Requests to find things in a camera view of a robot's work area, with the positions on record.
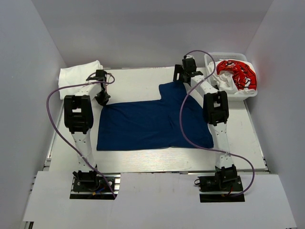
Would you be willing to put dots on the white t-shirt with red print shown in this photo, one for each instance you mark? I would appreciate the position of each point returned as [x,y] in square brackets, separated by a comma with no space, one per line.
[235,77]

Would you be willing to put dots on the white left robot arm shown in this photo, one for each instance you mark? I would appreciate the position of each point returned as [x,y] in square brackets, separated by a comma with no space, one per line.
[78,115]

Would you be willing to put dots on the white plastic basket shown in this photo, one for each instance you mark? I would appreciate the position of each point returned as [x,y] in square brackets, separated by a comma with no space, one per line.
[217,56]

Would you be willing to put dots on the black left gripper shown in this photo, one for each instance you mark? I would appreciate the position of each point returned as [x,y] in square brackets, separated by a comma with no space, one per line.
[104,100]

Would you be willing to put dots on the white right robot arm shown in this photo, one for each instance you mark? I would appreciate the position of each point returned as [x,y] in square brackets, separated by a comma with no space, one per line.
[215,111]

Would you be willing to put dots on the blue Mickey t-shirt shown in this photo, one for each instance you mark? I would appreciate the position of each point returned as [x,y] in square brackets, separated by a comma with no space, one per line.
[153,124]

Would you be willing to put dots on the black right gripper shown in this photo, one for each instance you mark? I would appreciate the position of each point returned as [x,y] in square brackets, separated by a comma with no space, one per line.
[178,69]

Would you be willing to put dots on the folded white t-shirt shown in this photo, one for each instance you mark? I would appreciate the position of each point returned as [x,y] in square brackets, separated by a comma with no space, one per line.
[76,75]

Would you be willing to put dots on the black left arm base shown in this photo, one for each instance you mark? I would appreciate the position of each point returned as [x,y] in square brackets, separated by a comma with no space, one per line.
[92,186]

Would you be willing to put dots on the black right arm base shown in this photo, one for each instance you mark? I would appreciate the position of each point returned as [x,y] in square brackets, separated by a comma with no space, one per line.
[211,192]

